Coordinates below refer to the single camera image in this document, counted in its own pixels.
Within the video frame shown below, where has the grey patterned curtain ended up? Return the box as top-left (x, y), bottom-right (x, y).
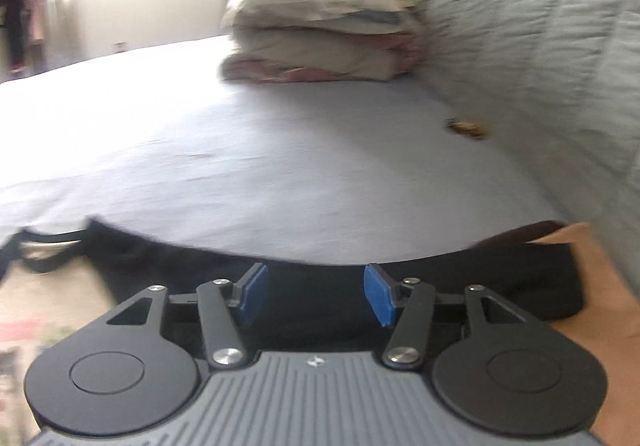
top-left (44, 0), bottom-right (81, 70)

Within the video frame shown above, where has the cream and black sweatshirt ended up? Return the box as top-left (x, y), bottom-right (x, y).
top-left (0, 217), bottom-right (586, 446)

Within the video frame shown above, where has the grey quilted headboard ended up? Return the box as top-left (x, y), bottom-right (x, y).
top-left (415, 0), bottom-right (639, 284)

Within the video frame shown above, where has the brown ruffled blanket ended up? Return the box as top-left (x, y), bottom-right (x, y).
top-left (474, 219), bottom-right (640, 446)

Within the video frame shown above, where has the folded grey pink quilt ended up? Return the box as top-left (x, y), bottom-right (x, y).
top-left (220, 0), bottom-right (424, 83)

